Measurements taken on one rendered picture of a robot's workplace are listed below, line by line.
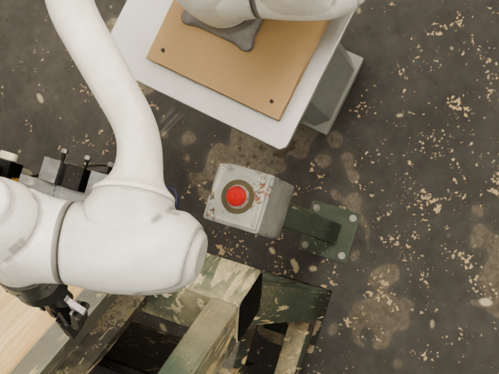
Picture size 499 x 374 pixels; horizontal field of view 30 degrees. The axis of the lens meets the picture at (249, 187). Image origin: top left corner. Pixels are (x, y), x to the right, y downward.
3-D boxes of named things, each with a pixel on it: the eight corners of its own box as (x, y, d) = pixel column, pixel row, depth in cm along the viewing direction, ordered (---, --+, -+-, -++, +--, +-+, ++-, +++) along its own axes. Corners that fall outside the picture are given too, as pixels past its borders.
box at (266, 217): (295, 186, 198) (274, 175, 181) (279, 240, 197) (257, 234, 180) (244, 171, 201) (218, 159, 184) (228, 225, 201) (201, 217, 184)
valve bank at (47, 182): (209, 191, 222) (173, 177, 199) (191, 248, 222) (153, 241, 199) (31, 139, 237) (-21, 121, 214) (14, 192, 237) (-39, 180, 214)
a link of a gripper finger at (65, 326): (56, 277, 130) (64, 282, 130) (76, 306, 140) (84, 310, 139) (40, 300, 129) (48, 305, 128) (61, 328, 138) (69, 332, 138)
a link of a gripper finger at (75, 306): (52, 278, 128) (83, 295, 126) (62, 292, 132) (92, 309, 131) (42, 292, 127) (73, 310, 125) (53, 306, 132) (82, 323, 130)
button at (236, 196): (250, 190, 182) (247, 188, 180) (244, 209, 182) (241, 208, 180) (232, 184, 183) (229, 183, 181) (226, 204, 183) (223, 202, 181)
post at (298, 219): (342, 224, 270) (278, 196, 199) (336, 244, 270) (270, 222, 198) (323, 219, 272) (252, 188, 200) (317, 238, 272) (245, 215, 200)
